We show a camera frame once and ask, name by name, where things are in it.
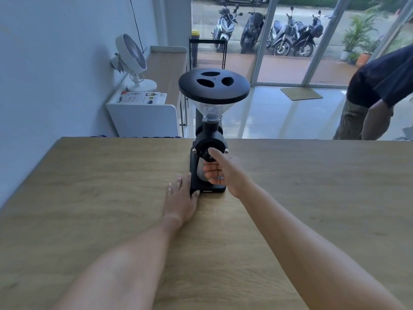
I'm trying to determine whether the white cabinet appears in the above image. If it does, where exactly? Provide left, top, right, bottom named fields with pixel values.
left=106, top=91, right=180, bottom=138

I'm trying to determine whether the steel dosing cup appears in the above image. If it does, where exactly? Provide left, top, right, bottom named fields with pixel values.
left=196, top=158, right=211, bottom=184

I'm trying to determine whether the plant in white pot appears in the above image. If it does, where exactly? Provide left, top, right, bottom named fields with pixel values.
left=340, top=13, right=379, bottom=62

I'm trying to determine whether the black motorcycle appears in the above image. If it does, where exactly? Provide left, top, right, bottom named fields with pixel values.
left=292, top=9, right=324, bottom=58

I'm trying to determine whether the black coffee grinder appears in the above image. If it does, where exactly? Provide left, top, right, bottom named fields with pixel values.
left=178, top=68, right=251, bottom=196

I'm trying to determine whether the black scooter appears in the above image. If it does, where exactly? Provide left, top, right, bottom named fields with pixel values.
left=240, top=9, right=267, bottom=54

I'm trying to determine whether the black wall cable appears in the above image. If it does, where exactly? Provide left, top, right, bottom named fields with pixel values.
left=129, top=0, right=145, bottom=53

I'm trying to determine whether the tan door mat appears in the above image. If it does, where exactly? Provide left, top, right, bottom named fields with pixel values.
left=280, top=87, right=323, bottom=101

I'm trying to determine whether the black metal rack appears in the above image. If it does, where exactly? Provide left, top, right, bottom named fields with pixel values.
left=189, top=37, right=228, bottom=70

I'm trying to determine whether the white magazine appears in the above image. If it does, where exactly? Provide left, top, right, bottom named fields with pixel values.
left=116, top=91, right=168, bottom=105

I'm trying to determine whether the grey motorcycle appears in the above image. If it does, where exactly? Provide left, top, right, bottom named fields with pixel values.
left=266, top=6, right=298, bottom=57

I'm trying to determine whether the white desk fan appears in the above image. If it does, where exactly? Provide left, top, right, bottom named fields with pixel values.
left=110, top=33, right=157, bottom=93

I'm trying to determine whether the person's right hand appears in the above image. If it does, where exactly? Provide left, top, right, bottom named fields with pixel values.
left=203, top=147, right=251, bottom=199

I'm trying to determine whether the person's left hand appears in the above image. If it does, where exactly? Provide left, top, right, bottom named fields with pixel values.
left=162, top=172, right=201, bottom=225

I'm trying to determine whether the glass door with white frame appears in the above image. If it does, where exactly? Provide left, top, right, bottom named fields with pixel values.
left=190, top=0, right=413, bottom=88

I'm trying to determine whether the person's right forearm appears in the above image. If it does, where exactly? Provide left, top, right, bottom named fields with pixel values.
left=231, top=181, right=408, bottom=310

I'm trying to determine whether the person's left forearm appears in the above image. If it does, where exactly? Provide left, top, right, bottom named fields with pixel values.
left=51, top=217, right=185, bottom=310

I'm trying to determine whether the white scooter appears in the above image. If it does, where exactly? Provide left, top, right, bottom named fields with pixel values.
left=211, top=4, right=243, bottom=51

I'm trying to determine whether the plant in orange pot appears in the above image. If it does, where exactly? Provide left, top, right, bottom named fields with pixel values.
left=355, top=38, right=382, bottom=69

